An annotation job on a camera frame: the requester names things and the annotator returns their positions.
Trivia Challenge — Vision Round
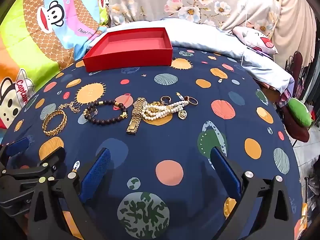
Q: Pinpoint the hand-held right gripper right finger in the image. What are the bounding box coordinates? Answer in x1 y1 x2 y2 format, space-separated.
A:
210 147 297 240

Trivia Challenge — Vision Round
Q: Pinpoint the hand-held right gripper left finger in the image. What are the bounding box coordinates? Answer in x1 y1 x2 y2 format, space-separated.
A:
27 147 112 240

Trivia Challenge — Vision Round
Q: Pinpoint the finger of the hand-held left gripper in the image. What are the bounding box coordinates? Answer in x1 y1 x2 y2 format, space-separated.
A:
5 148 67 180
0 137 30 173

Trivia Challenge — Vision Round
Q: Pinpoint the gold chain bracelet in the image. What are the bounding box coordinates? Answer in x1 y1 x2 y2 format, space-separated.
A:
42 109 68 137

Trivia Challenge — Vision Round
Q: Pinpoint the gold chain jewellery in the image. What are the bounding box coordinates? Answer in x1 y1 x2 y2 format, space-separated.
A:
83 99 128 124

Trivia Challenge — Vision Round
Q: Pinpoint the gold wrist watch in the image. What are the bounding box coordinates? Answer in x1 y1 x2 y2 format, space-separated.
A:
126 97 146 135

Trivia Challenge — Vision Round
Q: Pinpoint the white pearl bracelet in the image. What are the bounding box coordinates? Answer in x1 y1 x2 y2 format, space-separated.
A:
141 100 188 122

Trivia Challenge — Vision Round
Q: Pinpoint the red cardboard box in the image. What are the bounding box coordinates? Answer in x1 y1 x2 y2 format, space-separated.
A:
82 27 173 73

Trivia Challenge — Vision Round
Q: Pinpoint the navy planet print bedsheet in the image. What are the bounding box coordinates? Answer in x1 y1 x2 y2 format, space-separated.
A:
0 46 308 240

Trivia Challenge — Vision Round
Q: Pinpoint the maroon cushion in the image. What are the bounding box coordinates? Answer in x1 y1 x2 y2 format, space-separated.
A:
281 107 310 143

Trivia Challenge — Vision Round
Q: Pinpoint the green cushion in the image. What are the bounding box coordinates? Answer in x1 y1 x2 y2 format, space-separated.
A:
287 99 313 128

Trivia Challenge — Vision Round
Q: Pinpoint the colourful cartoon monkey blanket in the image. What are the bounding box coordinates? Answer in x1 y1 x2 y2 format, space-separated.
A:
0 0 110 130

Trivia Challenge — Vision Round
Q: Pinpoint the dark metal chair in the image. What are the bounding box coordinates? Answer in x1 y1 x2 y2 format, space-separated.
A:
285 51 304 88

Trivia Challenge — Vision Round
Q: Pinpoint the pink cartoon pillow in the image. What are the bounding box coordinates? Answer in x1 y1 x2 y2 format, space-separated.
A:
232 26 278 55

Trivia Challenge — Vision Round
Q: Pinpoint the beige curtain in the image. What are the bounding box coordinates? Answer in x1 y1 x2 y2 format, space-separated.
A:
272 0 318 68

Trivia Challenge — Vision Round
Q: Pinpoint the floral grey pillow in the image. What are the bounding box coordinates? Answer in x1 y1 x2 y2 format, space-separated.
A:
109 0 283 34

